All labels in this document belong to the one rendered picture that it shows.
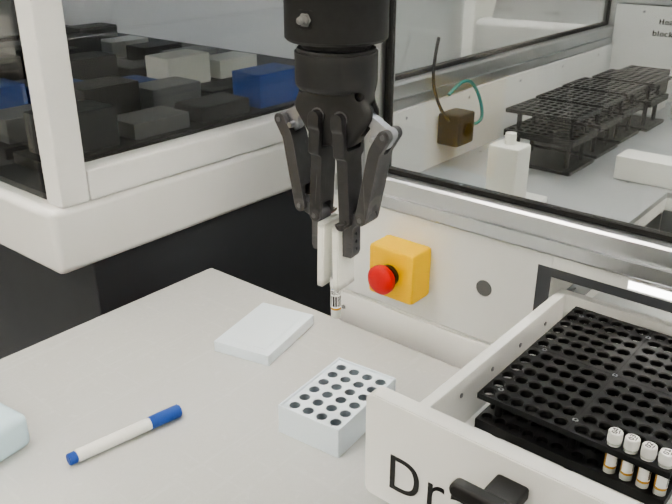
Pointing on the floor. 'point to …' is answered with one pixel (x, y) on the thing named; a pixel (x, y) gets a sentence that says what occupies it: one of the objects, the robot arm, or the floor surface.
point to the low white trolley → (111, 401)
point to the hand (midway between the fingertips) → (336, 252)
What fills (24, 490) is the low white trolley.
